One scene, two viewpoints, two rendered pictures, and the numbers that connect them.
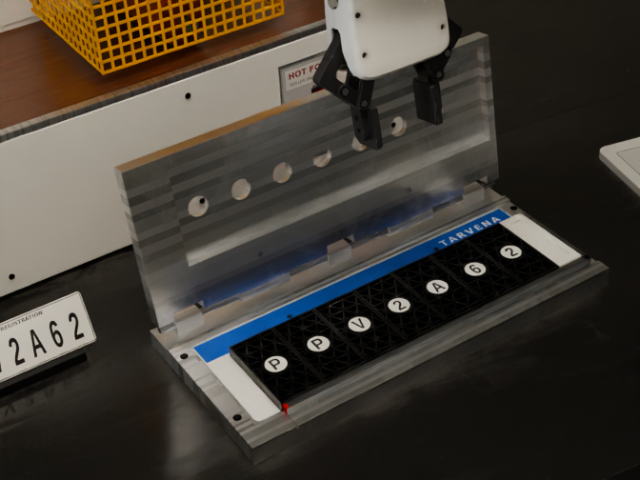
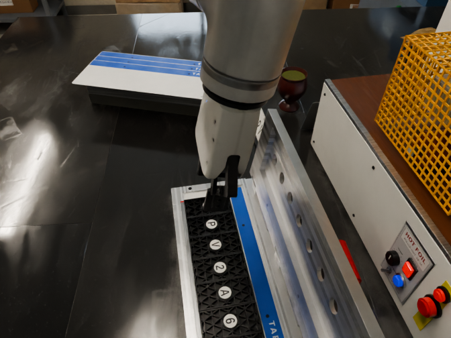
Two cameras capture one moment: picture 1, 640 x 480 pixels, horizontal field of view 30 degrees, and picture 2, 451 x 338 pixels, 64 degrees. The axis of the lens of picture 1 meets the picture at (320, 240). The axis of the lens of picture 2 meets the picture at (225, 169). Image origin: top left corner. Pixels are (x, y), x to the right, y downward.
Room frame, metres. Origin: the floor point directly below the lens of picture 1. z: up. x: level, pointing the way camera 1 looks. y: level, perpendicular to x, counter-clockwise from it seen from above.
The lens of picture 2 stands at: (1.06, -0.39, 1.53)
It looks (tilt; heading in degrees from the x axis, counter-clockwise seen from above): 45 degrees down; 111
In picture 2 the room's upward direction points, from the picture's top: straight up
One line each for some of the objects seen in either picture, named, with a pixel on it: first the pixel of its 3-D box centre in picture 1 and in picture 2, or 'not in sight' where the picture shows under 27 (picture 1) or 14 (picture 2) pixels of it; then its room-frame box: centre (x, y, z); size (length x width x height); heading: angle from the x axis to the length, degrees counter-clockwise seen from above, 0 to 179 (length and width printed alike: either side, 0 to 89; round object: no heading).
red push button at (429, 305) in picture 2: not in sight; (427, 306); (1.26, -0.07, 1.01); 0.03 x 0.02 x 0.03; 121
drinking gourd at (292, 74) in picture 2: not in sight; (291, 90); (0.93, 0.50, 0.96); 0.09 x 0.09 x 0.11
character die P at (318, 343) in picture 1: (318, 348); (211, 225); (0.88, 0.01, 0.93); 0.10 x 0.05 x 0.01; 31
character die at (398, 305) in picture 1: (399, 310); (219, 269); (0.93, -0.08, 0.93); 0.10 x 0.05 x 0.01; 31
